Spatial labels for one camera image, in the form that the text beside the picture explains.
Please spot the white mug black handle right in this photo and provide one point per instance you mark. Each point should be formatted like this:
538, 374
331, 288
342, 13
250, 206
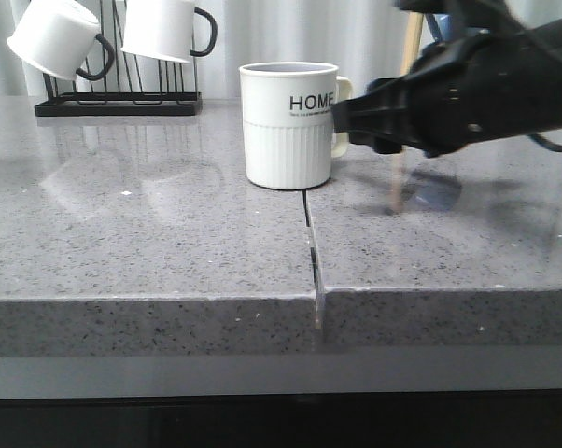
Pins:
163, 30

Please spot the white mug black handle left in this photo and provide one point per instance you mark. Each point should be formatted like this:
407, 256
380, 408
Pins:
56, 37

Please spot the white HOME ribbed mug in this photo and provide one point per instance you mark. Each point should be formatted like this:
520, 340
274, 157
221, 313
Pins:
289, 139

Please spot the black wire mug rack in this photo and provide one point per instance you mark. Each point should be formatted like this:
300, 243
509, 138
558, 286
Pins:
134, 86

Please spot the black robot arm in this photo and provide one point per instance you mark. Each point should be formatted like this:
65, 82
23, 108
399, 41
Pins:
494, 19

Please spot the white mug black handle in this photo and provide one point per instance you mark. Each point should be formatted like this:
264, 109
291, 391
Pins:
56, 37
163, 30

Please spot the blue enamel mug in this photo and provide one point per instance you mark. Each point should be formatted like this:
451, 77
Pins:
439, 26

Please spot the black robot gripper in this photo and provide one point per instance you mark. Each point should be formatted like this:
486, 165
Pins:
478, 89

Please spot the wooden mug tree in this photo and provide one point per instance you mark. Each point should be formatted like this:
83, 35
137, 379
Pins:
411, 43

